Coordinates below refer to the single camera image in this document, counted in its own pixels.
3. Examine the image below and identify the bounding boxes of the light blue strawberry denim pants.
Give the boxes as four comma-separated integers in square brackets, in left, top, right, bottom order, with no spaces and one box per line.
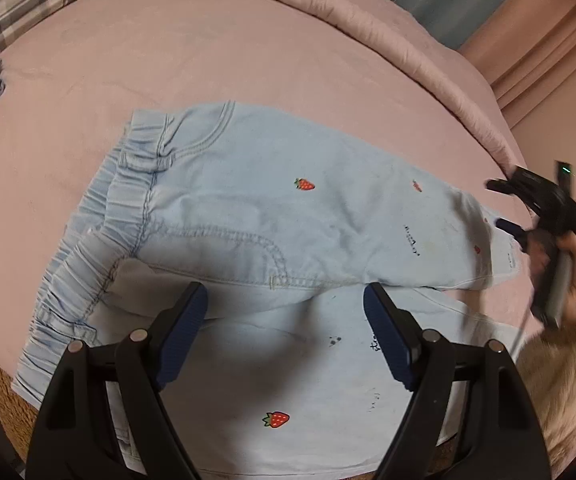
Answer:
[12,102,519,479]

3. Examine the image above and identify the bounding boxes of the beige fluffy sleeve forearm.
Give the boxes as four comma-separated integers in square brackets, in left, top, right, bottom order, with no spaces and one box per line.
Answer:
[516,323,576,476]

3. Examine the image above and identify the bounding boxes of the person's right hand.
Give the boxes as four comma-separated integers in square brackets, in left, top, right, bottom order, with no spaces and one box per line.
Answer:
[528,232,576,330]

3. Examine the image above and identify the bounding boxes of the pink curtain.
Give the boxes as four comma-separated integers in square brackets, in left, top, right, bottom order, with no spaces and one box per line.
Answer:
[459,0,576,127]

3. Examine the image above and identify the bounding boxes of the pink quilted duvet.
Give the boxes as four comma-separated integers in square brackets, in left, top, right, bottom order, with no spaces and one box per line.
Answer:
[147,0,525,174]

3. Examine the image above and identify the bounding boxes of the pink bed sheet mattress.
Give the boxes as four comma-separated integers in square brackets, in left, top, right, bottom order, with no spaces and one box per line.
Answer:
[0,0,528,371]

